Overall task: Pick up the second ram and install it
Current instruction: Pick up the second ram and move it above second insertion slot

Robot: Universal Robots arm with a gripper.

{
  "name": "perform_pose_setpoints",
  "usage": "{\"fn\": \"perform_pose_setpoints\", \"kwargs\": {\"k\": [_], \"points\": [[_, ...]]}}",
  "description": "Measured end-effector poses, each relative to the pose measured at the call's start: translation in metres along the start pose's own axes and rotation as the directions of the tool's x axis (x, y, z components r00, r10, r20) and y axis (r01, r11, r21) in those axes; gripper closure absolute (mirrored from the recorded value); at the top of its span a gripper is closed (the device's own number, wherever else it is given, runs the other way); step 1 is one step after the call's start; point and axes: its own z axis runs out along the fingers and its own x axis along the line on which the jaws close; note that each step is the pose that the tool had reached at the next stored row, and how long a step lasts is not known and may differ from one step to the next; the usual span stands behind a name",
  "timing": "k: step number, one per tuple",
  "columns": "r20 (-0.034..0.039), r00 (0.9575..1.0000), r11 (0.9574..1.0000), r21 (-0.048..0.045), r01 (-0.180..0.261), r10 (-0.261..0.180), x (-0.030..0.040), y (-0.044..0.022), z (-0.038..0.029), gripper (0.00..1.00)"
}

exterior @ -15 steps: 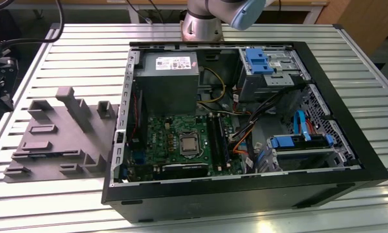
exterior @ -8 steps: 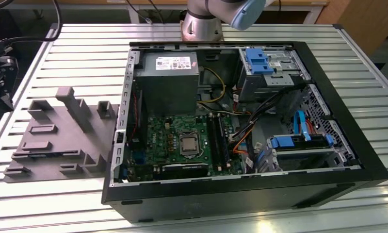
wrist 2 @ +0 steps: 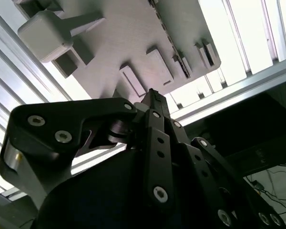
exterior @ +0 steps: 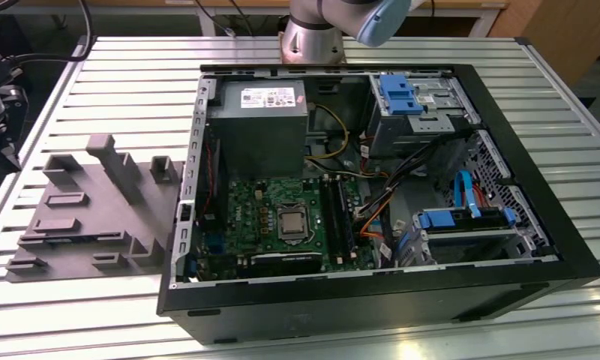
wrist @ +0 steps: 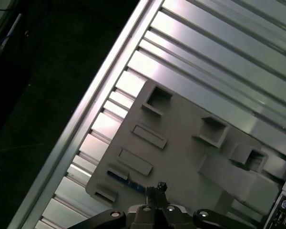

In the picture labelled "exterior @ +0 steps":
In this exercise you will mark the green motherboard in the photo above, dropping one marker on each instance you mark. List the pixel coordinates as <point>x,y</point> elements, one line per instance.
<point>249,195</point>

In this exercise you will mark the black open PC case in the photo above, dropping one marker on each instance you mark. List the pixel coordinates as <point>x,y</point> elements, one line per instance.
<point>329,311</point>

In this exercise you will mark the grey parts rack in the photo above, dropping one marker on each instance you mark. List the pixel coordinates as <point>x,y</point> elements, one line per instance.
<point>104,210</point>

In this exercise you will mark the blue plastic bracket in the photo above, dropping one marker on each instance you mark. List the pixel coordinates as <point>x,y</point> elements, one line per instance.
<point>404,243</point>

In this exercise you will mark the blue plastic clip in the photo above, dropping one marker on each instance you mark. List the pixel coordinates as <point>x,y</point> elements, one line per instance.
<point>307,150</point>

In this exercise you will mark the blue RAM stick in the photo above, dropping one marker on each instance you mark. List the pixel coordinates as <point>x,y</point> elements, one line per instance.
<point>80,237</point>

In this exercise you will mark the grey power supply unit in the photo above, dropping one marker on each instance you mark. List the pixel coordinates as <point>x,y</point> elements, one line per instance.
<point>260,131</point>

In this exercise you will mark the black graphics card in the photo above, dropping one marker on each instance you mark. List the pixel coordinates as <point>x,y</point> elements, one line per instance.
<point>284,262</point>

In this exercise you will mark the blue board connector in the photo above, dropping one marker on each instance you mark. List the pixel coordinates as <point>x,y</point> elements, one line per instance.
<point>216,243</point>

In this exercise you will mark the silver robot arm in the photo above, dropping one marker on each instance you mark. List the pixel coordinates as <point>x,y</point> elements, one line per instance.
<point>309,41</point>

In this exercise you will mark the metal drive cage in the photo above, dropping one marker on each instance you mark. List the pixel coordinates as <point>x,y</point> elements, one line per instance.
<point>429,123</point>

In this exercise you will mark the metal disk bay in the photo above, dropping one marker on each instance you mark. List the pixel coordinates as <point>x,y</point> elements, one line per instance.
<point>472,234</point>

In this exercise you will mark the metal locking lever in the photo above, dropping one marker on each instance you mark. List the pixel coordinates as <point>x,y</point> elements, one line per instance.
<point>311,237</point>

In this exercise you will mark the blue drive latch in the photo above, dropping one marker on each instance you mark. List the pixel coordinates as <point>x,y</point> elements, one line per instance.
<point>400,97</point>

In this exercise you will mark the CPU socket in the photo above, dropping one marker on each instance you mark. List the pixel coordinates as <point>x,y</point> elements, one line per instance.
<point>292,205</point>

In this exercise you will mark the black RAM slot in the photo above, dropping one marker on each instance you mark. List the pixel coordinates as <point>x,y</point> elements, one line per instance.
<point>340,219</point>
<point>353,256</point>
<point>335,219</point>
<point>329,219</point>

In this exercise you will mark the wooden cabinet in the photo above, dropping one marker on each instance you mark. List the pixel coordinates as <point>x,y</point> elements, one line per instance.
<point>569,37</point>

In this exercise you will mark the hard disk in blue carrier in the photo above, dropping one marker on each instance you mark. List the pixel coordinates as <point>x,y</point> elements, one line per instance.
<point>437,219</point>

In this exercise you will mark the silver CPU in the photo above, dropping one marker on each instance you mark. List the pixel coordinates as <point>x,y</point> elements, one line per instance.
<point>292,224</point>

